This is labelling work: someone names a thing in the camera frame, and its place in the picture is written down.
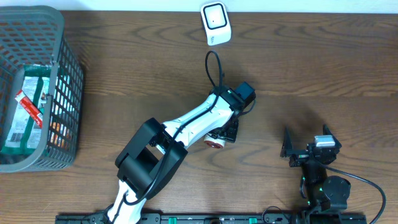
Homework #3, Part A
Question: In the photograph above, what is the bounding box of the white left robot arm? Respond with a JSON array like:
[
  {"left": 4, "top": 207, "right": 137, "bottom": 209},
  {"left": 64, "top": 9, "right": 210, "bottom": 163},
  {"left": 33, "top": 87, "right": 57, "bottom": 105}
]
[{"left": 104, "top": 82, "right": 256, "bottom": 223}]

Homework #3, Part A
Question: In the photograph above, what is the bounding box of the grey plastic basket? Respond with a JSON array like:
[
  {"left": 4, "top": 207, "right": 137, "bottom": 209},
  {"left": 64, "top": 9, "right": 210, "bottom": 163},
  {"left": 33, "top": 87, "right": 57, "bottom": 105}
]
[{"left": 1, "top": 6, "right": 84, "bottom": 173}]

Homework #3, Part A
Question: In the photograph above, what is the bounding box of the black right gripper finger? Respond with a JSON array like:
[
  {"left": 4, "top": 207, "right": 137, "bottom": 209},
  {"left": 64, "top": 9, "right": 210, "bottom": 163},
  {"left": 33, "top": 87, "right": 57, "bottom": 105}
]
[
  {"left": 280, "top": 128, "right": 308, "bottom": 158},
  {"left": 323, "top": 124, "right": 333, "bottom": 136}
]

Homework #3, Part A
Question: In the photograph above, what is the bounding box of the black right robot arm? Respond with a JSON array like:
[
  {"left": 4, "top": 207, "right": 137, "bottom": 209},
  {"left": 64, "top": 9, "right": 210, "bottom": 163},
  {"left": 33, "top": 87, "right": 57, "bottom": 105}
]
[{"left": 280, "top": 125, "right": 351, "bottom": 212}]

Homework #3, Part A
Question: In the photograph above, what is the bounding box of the red white snack stick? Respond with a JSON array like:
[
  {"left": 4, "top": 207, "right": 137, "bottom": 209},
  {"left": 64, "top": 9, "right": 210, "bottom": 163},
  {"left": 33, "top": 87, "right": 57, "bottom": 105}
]
[{"left": 15, "top": 90, "right": 43, "bottom": 128}]

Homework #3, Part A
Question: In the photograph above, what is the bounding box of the black mounting rail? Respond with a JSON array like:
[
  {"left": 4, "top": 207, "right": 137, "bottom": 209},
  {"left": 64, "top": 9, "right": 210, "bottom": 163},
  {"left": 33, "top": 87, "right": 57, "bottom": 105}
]
[{"left": 55, "top": 212, "right": 368, "bottom": 224}]

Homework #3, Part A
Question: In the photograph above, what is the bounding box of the white barcode scanner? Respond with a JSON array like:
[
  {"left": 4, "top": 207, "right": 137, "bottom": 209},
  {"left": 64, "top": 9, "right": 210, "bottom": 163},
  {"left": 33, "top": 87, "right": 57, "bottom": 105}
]
[{"left": 200, "top": 1, "right": 232, "bottom": 46}]

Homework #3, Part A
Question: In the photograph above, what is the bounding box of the green lid spice jar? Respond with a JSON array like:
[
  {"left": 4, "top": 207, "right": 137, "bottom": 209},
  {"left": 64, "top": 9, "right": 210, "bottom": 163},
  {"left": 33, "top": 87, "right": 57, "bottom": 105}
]
[{"left": 204, "top": 134, "right": 226, "bottom": 149}]

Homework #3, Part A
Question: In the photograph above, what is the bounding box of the green white snack bag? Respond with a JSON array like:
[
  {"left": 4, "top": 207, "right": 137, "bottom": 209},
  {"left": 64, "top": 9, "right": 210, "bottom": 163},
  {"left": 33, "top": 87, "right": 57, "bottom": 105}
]
[{"left": 1, "top": 65, "right": 51, "bottom": 156}]

